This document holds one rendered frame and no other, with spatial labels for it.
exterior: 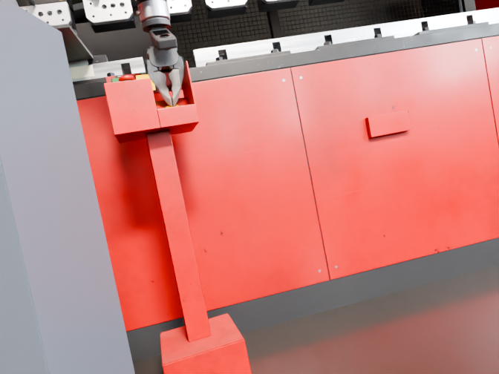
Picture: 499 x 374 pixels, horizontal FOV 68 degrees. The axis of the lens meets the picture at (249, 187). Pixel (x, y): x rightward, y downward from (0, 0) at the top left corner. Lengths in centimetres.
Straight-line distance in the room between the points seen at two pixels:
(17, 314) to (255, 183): 89
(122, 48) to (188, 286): 130
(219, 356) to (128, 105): 63
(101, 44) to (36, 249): 160
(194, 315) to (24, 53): 72
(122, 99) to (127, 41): 107
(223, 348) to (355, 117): 85
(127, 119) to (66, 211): 44
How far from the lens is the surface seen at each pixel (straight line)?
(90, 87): 127
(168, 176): 96
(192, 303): 101
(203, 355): 98
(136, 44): 198
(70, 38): 127
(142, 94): 94
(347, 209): 132
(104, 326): 58
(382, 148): 138
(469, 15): 185
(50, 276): 49
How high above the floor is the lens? 52
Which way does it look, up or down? 3 degrees down
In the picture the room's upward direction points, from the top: 11 degrees counter-clockwise
